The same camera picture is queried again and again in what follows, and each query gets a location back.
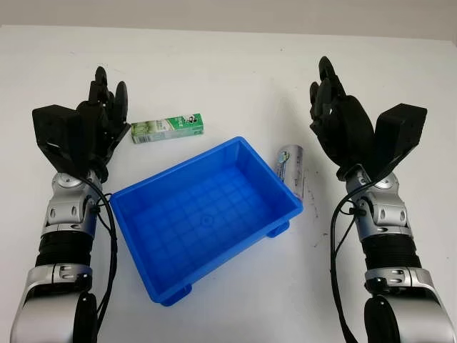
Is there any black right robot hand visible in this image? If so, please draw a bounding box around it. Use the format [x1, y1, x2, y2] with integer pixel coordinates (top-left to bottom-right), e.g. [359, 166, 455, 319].
[308, 56, 376, 181]

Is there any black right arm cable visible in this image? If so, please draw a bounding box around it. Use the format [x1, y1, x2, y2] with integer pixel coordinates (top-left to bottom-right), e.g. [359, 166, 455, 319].
[329, 178, 362, 343]

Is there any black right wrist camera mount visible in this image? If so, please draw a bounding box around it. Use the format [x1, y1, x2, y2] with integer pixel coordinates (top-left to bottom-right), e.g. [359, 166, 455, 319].
[371, 103, 428, 182]

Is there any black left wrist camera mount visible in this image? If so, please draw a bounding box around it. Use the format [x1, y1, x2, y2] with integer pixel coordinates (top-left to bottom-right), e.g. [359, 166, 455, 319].
[31, 104, 91, 177]

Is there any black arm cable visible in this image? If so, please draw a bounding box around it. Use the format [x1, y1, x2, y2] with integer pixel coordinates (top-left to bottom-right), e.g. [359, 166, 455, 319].
[84, 176, 119, 343]
[329, 178, 362, 343]

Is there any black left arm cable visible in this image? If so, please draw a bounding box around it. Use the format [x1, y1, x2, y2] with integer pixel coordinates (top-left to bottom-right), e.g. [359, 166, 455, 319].
[84, 176, 119, 343]

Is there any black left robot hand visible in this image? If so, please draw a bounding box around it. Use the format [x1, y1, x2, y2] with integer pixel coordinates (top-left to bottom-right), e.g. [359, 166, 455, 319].
[76, 66, 131, 182]

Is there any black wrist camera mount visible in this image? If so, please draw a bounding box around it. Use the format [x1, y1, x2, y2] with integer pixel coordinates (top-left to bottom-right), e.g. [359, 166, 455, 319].
[371, 103, 428, 182]
[31, 104, 91, 177]

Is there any silver cylindrical can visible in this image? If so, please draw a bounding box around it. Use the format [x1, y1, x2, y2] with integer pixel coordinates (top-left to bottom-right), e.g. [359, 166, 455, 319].
[273, 143, 306, 202]

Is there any green carton box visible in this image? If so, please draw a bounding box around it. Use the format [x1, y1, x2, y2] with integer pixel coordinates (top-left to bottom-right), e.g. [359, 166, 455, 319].
[130, 112, 206, 145]

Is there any blue plastic tray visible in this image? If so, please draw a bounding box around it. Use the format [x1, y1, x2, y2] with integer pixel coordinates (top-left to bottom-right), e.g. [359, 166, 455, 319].
[109, 136, 305, 307]

